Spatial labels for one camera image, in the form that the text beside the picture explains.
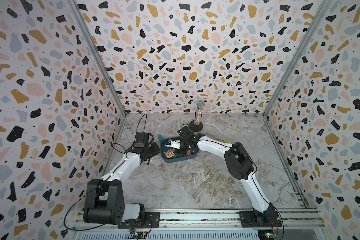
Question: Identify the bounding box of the teal plastic storage box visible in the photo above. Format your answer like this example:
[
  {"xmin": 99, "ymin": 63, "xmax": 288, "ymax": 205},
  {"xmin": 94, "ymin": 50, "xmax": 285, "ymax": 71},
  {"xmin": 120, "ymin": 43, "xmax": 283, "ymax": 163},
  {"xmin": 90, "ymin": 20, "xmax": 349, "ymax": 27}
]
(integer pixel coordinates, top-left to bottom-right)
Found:
[{"xmin": 159, "ymin": 137, "xmax": 199, "ymax": 163}]

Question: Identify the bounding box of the microphone on black stand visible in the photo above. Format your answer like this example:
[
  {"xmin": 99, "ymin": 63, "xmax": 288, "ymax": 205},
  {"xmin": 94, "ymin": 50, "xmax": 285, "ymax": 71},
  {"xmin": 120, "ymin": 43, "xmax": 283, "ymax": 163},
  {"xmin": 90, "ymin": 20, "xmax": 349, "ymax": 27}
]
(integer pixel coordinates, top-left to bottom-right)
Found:
[{"xmin": 189, "ymin": 100, "xmax": 205, "ymax": 132}]

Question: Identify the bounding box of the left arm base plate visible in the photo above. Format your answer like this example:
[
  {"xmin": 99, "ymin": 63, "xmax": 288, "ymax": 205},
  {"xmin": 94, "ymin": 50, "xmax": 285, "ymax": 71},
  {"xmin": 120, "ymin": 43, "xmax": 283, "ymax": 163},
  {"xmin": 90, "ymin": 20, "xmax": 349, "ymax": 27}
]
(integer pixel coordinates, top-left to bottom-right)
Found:
[{"xmin": 118, "ymin": 212, "xmax": 161, "ymax": 229}]

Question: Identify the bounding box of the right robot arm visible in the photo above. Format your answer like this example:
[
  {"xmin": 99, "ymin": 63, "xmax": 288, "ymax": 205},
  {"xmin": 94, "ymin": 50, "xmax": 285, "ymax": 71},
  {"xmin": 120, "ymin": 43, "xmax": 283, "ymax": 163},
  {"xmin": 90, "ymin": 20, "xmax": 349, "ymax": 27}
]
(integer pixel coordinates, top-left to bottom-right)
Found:
[{"xmin": 162, "ymin": 126, "xmax": 279, "ymax": 225}]

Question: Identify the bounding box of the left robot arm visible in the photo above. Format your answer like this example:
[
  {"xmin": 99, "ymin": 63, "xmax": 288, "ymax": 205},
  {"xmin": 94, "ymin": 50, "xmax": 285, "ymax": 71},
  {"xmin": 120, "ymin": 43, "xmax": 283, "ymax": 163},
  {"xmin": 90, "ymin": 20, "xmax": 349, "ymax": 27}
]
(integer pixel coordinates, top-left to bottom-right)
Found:
[{"xmin": 83, "ymin": 142, "xmax": 160, "ymax": 225}]

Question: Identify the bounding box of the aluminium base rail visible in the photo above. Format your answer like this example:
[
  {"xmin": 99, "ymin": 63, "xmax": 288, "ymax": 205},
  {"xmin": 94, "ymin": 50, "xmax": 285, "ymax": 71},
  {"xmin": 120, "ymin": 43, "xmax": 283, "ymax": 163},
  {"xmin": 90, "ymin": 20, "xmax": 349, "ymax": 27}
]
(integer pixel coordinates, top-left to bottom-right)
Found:
[{"xmin": 73, "ymin": 209, "xmax": 331, "ymax": 240}]

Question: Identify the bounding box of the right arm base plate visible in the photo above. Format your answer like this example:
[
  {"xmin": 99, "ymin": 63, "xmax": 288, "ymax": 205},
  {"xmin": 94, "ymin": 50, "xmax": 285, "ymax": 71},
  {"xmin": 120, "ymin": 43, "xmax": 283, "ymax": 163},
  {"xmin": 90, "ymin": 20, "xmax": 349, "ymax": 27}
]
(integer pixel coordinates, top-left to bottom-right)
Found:
[{"xmin": 239, "ymin": 211, "xmax": 282, "ymax": 228}]

